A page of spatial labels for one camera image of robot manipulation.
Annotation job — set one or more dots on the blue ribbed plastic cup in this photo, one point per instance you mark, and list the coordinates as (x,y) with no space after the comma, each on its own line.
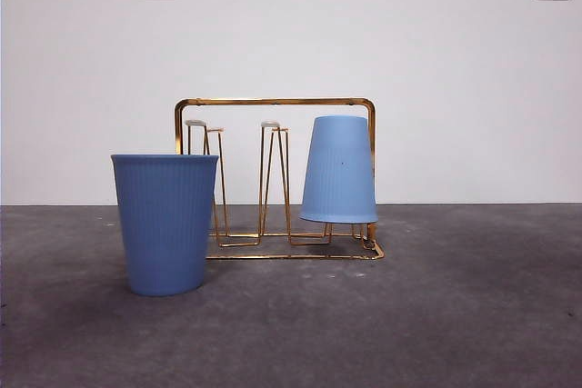
(338,179)
(163,224)

